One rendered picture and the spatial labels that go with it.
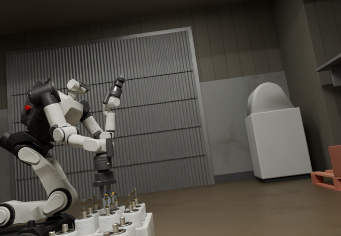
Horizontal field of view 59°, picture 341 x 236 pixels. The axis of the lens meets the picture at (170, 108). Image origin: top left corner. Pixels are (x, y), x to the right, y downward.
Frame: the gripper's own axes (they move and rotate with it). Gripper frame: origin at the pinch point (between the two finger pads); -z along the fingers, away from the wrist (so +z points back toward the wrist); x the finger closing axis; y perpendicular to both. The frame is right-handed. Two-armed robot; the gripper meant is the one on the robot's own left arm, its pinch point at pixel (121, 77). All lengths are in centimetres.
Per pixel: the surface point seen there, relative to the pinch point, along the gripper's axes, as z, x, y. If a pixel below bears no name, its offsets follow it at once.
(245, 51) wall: -212, -127, -191
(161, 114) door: -82, -204, -110
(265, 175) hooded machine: -8, -88, -226
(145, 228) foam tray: 102, 63, -27
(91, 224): 107, 47, -5
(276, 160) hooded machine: -29, -77, -232
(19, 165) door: 43, -323, 52
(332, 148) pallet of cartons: -8, 34, -191
